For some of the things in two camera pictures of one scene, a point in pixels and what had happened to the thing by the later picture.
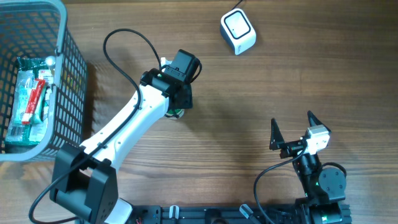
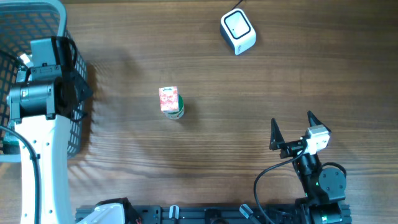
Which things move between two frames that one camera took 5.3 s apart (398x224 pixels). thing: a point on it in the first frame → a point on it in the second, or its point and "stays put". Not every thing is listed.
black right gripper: x=277 y=142 stays put
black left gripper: x=182 y=97 → x=83 y=89
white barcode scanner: x=237 y=31 stays put
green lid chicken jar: x=175 y=114 stays put
